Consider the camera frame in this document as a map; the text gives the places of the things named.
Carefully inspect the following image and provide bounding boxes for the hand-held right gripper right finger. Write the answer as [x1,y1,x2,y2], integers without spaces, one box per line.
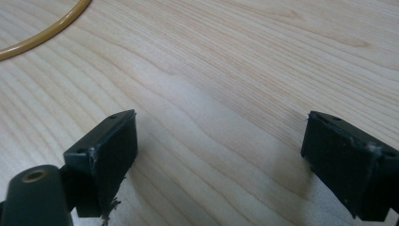
[300,110,399,222]

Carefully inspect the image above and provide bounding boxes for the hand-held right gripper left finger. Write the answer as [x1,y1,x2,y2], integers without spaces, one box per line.
[59,108,139,218]

